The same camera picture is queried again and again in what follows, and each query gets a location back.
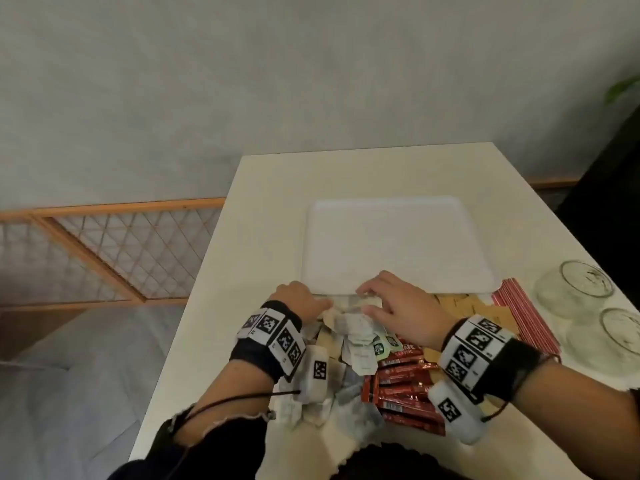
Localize person's right hand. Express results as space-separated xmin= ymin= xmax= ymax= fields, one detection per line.
xmin=355 ymin=270 xmax=459 ymax=353

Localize person's left hand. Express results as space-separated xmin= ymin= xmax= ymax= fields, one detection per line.
xmin=266 ymin=280 xmax=335 ymax=325

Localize pile of tea bags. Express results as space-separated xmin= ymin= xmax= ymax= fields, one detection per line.
xmin=269 ymin=294 xmax=401 ymax=445

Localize pile of brown sugar packets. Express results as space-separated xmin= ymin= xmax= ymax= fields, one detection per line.
xmin=422 ymin=293 xmax=521 ymax=365

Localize white tray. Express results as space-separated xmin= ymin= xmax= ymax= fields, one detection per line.
xmin=299 ymin=195 xmax=501 ymax=297

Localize pile of red coffee sachets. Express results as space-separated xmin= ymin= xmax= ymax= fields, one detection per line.
xmin=361 ymin=339 xmax=449 ymax=437

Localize red stirrer sticks bundle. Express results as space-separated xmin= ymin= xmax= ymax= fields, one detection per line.
xmin=491 ymin=278 xmax=562 ymax=358

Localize person's left forearm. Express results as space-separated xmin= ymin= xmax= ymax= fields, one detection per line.
xmin=175 ymin=358 xmax=276 ymax=445

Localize person's right forearm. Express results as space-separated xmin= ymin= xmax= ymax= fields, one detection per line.
xmin=509 ymin=362 xmax=640 ymax=480

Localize person's black top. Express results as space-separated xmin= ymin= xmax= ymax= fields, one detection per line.
xmin=107 ymin=389 xmax=640 ymax=480

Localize black left wristband marker tags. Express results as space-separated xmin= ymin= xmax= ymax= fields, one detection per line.
xmin=229 ymin=300 xmax=307 ymax=383

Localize clear glass jar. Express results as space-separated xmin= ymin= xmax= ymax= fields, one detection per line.
xmin=567 ymin=308 xmax=640 ymax=381
xmin=533 ymin=259 xmax=616 ymax=321

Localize wooden lattice screen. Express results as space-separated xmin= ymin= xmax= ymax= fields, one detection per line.
xmin=0 ymin=197 xmax=227 ymax=313

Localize black furniture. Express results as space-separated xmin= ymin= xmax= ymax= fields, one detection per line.
xmin=555 ymin=102 xmax=640 ymax=308

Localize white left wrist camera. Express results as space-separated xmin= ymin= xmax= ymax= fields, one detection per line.
xmin=292 ymin=344 xmax=333 ymax=405

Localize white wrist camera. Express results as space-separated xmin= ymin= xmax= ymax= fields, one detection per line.
xmin=427 ymin=382 xmax=491 ymax=445
xmin=292 ymin=344 xmax=333 ymax=405

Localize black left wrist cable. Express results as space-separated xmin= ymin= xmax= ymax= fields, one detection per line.
xmin=169 ymin=389 xmax=303 ymax=445

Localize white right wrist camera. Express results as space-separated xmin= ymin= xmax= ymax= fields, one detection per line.
xmin=427 ymin=382 xmax=491 ymax=445

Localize wooden wall rail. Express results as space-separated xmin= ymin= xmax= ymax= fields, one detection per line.
xmin=527 ymin=177 xmax=581 ymax=191

